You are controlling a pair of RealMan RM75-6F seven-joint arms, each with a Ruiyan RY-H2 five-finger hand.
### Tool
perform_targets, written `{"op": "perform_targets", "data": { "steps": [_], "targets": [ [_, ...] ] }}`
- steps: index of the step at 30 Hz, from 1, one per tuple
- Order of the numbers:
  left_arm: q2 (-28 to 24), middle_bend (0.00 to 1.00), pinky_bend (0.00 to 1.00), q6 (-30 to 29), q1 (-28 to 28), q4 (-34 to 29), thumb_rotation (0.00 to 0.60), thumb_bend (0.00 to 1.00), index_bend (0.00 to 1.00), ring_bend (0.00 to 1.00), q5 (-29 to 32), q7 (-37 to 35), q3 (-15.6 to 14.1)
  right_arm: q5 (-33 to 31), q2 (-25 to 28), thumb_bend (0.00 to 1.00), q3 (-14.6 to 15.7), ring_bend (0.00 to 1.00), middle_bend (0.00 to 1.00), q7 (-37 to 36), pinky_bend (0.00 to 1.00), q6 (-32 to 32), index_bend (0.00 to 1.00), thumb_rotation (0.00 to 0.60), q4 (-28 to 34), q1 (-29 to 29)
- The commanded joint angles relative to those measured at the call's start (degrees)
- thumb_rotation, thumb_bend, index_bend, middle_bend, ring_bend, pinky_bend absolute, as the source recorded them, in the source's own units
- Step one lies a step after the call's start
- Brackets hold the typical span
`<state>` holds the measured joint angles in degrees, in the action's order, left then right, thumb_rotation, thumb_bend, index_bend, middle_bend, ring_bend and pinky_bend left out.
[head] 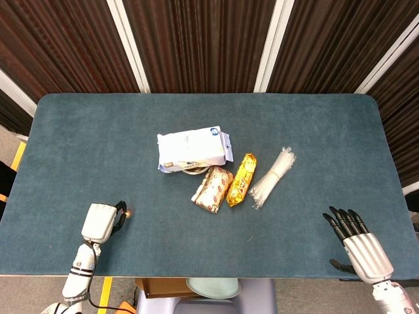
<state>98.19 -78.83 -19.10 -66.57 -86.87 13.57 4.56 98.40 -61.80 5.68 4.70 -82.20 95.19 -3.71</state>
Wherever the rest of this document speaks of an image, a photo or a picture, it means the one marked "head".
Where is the pale green round plate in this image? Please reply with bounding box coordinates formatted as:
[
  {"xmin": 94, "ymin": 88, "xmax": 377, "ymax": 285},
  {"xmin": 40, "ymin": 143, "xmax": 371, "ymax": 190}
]
[{"xmin": 185, "ymin": 277, "xmax": 242, "ymax": 300}]

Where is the white tissue pack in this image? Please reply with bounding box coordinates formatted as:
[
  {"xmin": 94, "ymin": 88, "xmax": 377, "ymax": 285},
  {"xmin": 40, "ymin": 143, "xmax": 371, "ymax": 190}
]
[{"xmin": 156, "ymin": 126, "xmax": 235, "ymax": 175}]

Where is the lavender plastic stool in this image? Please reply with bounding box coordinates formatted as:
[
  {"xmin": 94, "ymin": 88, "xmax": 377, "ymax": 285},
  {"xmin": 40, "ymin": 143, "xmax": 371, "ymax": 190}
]
[{"xmin": 136, "ymin": 277, "xmax": 278, "ymax": 314}]

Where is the golden yellow snack pack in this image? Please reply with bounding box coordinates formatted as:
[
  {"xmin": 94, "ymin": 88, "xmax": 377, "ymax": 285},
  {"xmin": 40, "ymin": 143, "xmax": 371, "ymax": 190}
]
[{"xmin": 226, "ymin": 152, "xmax": 258, "ymax": 208}]

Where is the bundle of clear plastic straws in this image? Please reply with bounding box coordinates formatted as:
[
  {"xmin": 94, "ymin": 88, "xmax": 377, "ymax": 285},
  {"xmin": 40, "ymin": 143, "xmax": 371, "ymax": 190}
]
[{"xmin": 248, "ymin": 147, "xmax": 297, "ymax": 211}]

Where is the brown pleated curtain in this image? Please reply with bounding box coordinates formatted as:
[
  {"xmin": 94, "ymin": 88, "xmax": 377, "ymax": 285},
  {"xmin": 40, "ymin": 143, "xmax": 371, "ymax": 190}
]
[{"xmin": 0, "ymin": 0, "xmax": 419, "ymax": 187}]

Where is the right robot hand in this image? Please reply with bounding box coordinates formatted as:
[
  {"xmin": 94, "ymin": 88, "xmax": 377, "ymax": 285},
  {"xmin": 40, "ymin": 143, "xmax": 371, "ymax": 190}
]
[{"xmin": 322, "ymin": 205, "xmax": 395, "ymax": 284}]

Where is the brown cardboard box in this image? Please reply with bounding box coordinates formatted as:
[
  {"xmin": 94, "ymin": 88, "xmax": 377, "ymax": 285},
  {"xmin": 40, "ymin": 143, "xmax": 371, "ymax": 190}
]
[{"xmin": 134, "ymin": 277, "xmax": 201, "ymax": 299}]

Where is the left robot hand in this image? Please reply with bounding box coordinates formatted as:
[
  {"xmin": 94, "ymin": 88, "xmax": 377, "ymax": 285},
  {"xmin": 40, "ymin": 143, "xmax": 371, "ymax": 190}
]
[{"xmin": 81, "ymin": 200, "xmax": 128, "ymax": 245}]

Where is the silver red-print wrapped snack pack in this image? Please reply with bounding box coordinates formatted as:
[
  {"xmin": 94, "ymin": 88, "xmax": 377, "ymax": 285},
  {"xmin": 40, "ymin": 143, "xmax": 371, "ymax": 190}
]
[{"xmin": 191, "ymin": 166, "xmax": 234, "ymax": 215}]

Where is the orange flat object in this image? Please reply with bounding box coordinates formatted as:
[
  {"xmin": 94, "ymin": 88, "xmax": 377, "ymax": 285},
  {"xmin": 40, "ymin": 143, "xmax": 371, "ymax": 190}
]
[{"xmin": 115, "ymin": 301, "xmax": 137, "ymax": 314}]

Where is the teal felt table mat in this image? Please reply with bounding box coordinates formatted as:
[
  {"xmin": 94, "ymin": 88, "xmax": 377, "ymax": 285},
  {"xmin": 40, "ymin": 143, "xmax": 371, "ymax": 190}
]
[{"xmin": 0, "ymin": 93, "xmax": 419, "ymax": 281}]

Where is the black cable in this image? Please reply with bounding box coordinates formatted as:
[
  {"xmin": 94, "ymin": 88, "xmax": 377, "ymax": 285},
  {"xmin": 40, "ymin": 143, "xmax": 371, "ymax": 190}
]
[{"xmin": 54, "ymin": 240, "xmax": 137, "ymax": 311}]

